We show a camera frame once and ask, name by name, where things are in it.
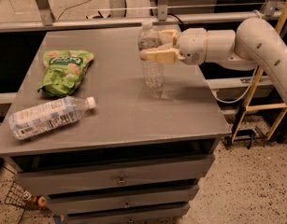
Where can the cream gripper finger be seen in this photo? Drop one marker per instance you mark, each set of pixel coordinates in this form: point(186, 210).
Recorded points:
point(169, 36)
point(165, 56)

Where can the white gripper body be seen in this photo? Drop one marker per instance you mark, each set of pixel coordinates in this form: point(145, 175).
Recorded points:
point(192, 45)

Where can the clear water bottle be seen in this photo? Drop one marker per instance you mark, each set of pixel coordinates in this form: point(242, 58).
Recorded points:
point(149, 39)

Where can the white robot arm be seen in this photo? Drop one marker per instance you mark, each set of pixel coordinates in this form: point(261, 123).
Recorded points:
point(254, 43)

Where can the white labelled plastic bottle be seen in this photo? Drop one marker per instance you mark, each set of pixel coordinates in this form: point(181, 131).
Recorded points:
point(43, 118)

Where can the green snack bag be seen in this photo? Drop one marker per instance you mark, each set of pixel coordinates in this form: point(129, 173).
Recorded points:
point(64, 71)

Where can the top grey drawer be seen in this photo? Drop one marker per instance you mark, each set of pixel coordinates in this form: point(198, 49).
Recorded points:
point(115, 175)

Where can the grey drawer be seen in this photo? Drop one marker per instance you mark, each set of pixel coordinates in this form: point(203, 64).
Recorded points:
point(122, 200)
point(131, 215)
point(115, 175)

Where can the middle grey drawer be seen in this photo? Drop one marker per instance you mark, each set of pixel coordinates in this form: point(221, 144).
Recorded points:
point(122, 200)

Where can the bottom grey drawer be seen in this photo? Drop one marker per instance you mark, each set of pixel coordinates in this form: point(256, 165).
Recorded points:
point(131, 215)

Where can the metal railing frame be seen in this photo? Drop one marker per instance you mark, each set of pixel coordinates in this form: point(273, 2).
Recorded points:
point(48, 15)

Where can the wire basket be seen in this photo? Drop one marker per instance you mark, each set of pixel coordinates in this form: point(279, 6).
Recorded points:
point(16, 196)

